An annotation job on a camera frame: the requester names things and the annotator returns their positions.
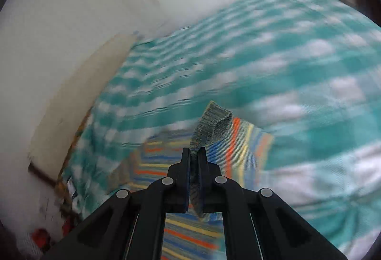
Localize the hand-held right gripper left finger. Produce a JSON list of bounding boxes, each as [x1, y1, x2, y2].
[[40, 147, 191, 260]]

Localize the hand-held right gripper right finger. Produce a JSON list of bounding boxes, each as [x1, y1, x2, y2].
[[197, 147, 349, 260]]

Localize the striped knit sweater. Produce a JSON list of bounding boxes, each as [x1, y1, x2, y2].
[[107, 101, 274, 260]]

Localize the orange patterned bed sheet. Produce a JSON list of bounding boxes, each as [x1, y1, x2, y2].
[[55, 105, 93, 219]]

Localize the cream padded headboard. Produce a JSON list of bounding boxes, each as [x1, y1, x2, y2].
[[30, 34, 139, 165]]

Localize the teal checked blanket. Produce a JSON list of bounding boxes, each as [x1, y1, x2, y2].
[[58, 0, 381, 260]]

